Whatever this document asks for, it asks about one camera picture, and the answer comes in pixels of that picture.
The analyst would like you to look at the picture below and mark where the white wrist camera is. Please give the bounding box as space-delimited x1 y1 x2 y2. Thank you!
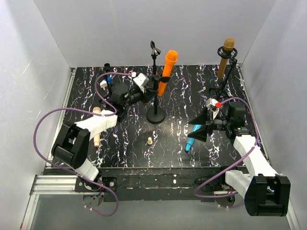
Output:
131 71 149 93
205 98 222 120

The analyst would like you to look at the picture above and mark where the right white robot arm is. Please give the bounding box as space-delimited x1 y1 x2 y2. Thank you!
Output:
188 97 291 217

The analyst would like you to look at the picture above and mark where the blue microphone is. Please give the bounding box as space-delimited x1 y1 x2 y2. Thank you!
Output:
185 125 201 152

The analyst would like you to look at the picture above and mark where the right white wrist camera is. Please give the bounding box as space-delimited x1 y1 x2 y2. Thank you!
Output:
205 98 222 120

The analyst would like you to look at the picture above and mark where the round-base mic stand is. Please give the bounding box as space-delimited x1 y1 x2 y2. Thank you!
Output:
146 75 169 124
150 41 161 75

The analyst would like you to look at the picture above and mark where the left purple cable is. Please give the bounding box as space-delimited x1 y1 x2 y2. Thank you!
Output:
33 71 136 218

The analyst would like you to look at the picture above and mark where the gold microphone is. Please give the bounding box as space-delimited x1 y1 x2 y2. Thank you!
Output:
217 37 237 79

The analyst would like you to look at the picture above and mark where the pink microphone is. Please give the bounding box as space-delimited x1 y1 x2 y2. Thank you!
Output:
93 107 101 148

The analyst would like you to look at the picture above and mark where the black marbled table mat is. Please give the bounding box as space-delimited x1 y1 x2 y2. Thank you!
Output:
67 65 240 167

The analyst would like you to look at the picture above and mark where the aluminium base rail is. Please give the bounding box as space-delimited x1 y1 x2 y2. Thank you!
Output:
30 68 299 230

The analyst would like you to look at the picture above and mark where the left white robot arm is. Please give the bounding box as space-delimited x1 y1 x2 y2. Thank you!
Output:
51 83 158 182

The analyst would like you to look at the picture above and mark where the small beige adapter piece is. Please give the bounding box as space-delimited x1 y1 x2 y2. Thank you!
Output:
147 137 153 145

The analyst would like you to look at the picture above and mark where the tripod shock-mount mic stand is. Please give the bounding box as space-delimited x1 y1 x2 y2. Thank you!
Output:
208 46 238 98

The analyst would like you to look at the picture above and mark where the left tripod clip stand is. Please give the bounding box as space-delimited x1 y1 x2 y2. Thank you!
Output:
101 75 122 105

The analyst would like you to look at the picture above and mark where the orange microphone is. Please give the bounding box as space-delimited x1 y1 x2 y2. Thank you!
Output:
158 50 178 96

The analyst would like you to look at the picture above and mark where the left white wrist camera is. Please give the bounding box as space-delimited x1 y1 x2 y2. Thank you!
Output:
131 71 149 93

